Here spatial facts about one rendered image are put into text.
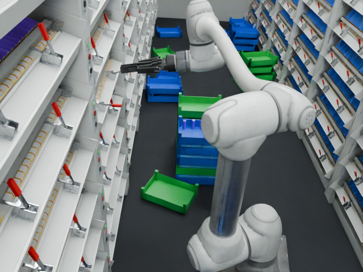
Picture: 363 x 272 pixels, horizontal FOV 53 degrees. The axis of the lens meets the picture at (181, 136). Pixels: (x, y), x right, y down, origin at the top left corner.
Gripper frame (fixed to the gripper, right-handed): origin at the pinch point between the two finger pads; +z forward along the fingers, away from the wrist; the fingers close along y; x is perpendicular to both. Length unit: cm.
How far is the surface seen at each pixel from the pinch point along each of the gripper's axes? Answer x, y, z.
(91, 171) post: -12, -52, 9
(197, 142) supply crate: -66, 31, -24
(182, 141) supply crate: -64, 31, -16
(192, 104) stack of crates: -67, 78, -22
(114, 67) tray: -3.1, 9.6, 8.7
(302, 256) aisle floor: -110, -23, -74
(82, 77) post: 21, -52, 2
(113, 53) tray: 0.5, 17.7, 9.6
